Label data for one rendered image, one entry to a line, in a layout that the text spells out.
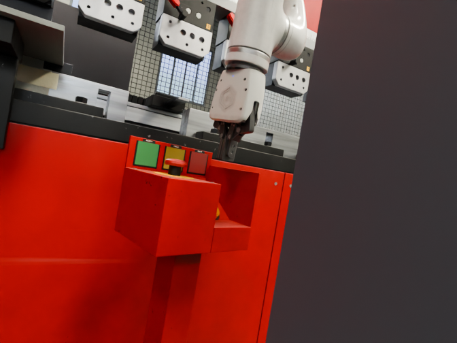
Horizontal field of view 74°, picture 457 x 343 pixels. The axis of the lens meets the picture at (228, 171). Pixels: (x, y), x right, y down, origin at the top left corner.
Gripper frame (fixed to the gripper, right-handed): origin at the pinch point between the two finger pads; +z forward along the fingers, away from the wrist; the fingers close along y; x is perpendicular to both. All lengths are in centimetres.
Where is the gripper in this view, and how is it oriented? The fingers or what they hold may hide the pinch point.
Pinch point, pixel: (227, 150)
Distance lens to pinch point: 58.7
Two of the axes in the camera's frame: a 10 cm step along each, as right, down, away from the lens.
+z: -2.2, 9.7, 0.6
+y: 6.5, 2.0, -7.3
